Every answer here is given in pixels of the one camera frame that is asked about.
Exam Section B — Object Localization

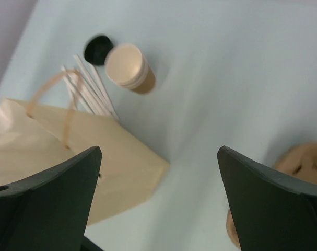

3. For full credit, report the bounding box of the stack of brown paper cups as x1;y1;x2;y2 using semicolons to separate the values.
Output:
105;43;156;94

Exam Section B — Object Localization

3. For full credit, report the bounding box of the beige paper takeout bag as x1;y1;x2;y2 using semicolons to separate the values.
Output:
0;70;171;227

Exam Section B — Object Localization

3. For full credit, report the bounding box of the stack of black lids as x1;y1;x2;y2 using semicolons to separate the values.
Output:
83;35;114;66

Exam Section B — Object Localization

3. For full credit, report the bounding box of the paper-wrapped straw, lowest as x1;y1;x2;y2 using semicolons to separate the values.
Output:
63;73;99;114

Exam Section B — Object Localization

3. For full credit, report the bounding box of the brown pulp cup carrier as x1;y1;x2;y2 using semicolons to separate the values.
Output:
226;141;317;248

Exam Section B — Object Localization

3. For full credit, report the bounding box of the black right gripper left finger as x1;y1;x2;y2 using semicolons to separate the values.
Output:
0;146;102;250

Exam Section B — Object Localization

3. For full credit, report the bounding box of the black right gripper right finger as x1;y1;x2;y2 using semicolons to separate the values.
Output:
216;145;317;251

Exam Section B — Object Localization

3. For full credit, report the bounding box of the paper-wrapped straw, separate long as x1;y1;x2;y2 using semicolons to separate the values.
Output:
73;54;119;120

